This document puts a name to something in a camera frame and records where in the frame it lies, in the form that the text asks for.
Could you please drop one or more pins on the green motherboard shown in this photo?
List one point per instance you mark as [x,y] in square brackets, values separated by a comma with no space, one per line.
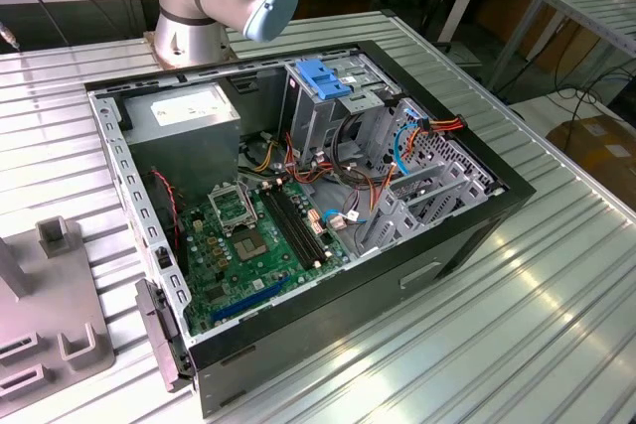
[233,290]

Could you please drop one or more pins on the grey parts rack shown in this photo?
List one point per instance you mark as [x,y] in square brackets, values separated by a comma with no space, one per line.
[54,305]

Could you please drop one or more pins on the metal slat side table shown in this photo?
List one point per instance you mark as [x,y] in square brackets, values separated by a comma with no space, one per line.
[586,7]

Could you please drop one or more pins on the black open PC case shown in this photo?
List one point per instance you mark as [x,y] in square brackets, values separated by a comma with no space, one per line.
[348,305]

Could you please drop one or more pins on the brown cardboard box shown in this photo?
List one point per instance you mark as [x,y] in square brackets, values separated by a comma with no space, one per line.
[601,151]

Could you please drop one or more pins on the grey metal drive cage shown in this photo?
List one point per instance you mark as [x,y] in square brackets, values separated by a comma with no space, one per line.
[308,121]

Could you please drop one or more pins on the black RAM slot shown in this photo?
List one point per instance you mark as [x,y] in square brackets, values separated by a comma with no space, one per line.
[285,225]
[299,225]
[306,225]
[292,225]

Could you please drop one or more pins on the blue plastic drive bracket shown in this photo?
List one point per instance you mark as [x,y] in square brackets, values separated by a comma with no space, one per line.
[318,77]

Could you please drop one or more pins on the small black case switch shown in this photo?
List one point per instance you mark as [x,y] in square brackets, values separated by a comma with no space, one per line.
[161,257]

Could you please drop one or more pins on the grey plastic case latch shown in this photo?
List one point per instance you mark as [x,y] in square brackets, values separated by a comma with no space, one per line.
[159,334]

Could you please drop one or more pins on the blue expansion slot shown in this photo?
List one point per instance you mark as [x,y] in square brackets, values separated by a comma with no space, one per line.
[248,302]

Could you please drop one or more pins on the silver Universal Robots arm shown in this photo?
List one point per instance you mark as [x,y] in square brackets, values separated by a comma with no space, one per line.
[189,32]

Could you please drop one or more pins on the grey metal disk bay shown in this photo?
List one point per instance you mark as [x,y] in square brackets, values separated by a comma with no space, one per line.
[447,156]

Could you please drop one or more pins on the grey power supply unit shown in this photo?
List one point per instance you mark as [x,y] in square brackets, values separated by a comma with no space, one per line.
[184,146]

